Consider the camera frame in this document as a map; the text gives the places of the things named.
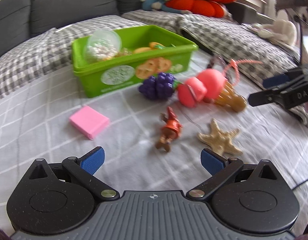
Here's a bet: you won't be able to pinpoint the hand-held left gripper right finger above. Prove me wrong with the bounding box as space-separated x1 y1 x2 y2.
186 148 279 201

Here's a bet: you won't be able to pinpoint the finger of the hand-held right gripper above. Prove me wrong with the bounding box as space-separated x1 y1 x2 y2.
263 73 294 89
248 87 285 107

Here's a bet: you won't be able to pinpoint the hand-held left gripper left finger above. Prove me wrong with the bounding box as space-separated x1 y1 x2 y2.
28 147 120 202

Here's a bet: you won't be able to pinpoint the dried beige starfish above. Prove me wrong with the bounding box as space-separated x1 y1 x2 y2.
197 119 244 157

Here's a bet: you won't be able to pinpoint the pink rectangular block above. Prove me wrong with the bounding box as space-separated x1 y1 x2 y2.
69 106 111 140

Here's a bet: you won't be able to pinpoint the pink plastic strap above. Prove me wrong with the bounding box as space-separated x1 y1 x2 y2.
222 59 263 88

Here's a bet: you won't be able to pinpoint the small red brown figurine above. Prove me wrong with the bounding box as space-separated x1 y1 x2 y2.
155 107 183 152

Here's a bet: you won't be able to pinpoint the tortoiseshell triangular hair clip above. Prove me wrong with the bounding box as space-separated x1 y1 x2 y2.
209 54 225 68

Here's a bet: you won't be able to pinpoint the pink pig toy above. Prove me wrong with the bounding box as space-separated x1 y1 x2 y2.
177 69 228 109

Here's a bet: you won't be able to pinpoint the green plastic box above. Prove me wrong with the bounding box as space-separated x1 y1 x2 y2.
72 25 199 98

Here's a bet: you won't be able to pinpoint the purple toy grapes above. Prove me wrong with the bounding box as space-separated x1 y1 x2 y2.
138 72 182 102

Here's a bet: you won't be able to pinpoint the clear cotton swab jar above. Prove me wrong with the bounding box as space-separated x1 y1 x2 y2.
83 29 123 64

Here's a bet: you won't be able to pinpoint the orange toy with green leaves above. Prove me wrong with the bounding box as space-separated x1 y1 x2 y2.
133 42 178 55

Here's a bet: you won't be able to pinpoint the grey grid pattern sheet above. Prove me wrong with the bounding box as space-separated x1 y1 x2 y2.
0 52 308 230

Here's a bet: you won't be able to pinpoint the white plush toy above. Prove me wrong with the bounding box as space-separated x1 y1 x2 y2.
254 19 298 47

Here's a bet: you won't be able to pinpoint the grey white checked blanket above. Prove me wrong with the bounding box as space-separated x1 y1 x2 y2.
0 15 149 103
121 9 187 32

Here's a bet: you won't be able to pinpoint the dark grey sofa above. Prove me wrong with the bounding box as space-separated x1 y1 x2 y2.
0 0 164 63

